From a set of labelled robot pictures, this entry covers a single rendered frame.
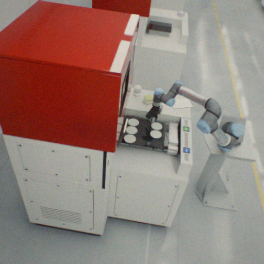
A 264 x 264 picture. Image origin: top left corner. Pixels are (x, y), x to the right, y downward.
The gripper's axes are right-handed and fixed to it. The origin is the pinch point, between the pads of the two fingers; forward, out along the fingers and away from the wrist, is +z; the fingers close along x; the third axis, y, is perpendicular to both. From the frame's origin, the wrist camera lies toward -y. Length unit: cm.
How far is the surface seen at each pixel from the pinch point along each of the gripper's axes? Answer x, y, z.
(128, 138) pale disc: 3.7, -29.7, 1.4
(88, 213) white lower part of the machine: -2, -83, 49
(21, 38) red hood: 45, -87, -90
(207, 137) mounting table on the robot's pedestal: -45, 29, 9
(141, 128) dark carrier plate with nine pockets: 2.7, -11.6, 1.4
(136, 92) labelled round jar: 29.8, 15.1, -11.2
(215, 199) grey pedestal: -78, 37, 90
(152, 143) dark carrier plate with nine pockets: -14.8, -19.8, 1.4
